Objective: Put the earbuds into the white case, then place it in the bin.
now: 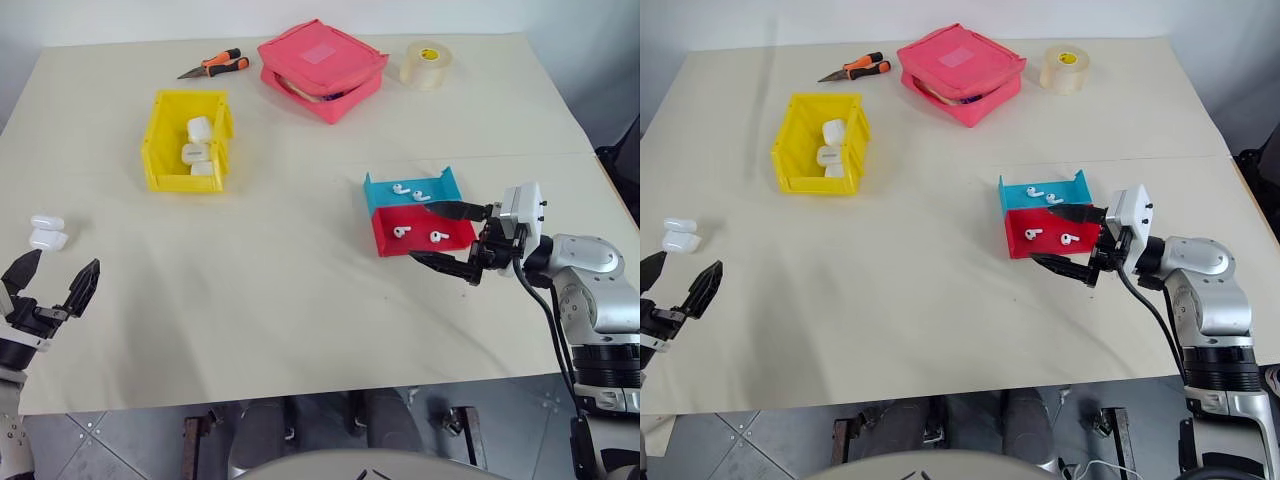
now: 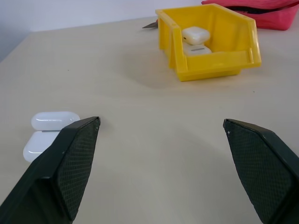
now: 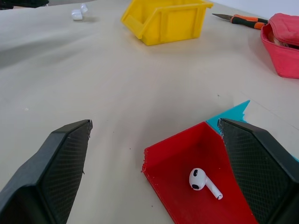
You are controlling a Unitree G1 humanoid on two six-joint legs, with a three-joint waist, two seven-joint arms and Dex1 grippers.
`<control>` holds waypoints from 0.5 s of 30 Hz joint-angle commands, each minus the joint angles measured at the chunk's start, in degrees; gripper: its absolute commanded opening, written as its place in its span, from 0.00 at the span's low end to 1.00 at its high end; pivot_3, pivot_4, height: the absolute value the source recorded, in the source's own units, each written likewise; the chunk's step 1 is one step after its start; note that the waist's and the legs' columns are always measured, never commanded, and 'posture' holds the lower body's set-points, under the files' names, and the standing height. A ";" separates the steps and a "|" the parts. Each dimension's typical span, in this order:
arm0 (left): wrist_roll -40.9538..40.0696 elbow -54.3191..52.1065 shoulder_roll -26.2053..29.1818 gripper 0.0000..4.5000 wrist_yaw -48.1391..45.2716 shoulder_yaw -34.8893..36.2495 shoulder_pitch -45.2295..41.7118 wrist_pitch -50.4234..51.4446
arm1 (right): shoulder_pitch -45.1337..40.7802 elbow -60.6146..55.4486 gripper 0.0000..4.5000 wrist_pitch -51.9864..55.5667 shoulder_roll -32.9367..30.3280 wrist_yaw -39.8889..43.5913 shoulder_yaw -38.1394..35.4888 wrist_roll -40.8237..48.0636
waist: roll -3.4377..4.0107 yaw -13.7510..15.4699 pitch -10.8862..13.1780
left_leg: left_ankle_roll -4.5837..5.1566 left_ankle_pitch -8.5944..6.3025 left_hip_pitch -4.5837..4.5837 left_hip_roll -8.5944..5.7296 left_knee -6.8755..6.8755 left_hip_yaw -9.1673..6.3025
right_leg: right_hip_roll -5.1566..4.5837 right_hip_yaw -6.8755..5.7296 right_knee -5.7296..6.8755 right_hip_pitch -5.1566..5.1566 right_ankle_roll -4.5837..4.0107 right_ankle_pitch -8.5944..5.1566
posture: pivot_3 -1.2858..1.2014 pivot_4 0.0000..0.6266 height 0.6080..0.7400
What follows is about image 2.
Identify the small white plastic part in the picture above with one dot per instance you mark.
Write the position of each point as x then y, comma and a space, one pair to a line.
196, 35

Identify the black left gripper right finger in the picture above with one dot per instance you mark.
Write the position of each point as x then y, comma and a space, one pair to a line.
264, 168

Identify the yellow plastic bin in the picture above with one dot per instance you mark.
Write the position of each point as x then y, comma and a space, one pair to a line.
210, 67

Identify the pink fabric zip bag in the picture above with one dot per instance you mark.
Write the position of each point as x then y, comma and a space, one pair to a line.
275, 18

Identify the white earbud case bottom bin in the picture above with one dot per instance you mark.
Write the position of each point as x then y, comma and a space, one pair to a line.
191, 52

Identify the orange and black pliers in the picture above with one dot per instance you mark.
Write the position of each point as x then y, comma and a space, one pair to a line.
150, 25

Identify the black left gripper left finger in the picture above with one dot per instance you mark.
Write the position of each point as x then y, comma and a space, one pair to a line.
70, 163

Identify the small white block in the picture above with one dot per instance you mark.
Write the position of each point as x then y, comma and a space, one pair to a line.
51, 120

